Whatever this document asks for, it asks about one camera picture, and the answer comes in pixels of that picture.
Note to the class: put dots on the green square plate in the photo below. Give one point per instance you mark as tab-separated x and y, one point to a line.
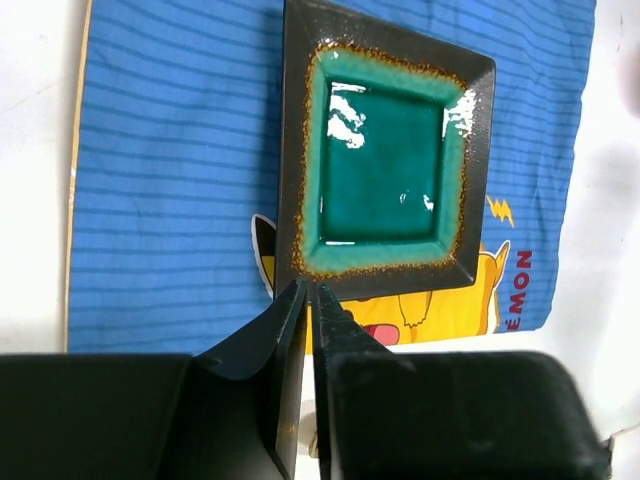
384	155

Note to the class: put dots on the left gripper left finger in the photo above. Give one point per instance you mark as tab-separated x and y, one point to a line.
247	395

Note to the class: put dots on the blue yellow printed cloth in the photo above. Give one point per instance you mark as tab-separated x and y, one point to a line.
176	168

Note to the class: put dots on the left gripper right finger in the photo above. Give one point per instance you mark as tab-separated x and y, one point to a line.
334	332

